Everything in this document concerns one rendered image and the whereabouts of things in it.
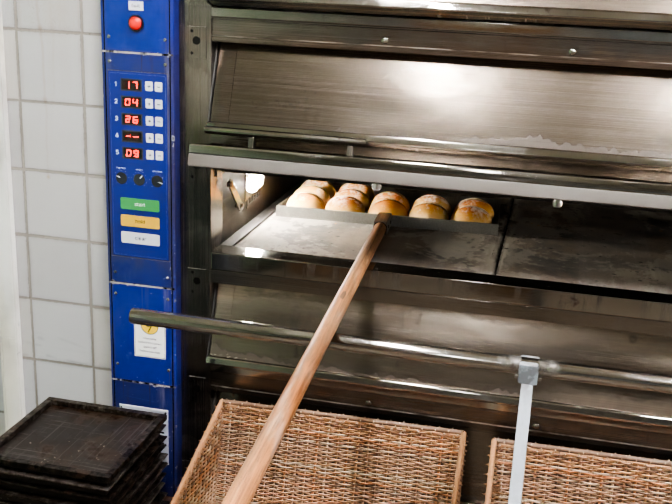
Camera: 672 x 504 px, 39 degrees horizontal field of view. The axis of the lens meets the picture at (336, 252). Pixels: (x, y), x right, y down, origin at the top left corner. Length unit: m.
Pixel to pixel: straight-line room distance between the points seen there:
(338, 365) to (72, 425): 0.58
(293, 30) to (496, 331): 0.75
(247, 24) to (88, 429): 0.91
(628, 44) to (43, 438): 1.40
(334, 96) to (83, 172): 0.59
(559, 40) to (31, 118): 1.13
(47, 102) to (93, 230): 0.30
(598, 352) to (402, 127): 0.61
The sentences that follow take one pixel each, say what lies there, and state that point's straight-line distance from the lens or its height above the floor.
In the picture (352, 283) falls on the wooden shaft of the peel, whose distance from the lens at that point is 1.85.
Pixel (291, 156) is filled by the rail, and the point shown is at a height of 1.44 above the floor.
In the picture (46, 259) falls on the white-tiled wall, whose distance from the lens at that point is 2.28.
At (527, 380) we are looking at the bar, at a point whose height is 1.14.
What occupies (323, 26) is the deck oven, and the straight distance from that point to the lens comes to 1.95.
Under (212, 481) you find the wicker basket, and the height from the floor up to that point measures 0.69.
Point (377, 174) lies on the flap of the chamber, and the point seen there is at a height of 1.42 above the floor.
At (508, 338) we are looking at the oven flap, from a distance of 2.04.
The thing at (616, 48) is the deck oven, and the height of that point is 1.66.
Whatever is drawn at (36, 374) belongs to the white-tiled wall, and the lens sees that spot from 2.41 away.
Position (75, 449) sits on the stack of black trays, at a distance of 2.06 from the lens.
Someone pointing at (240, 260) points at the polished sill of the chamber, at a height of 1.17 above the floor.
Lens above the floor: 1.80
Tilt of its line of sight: 17 degrees down
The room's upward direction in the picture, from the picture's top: 2 degrees clockwise
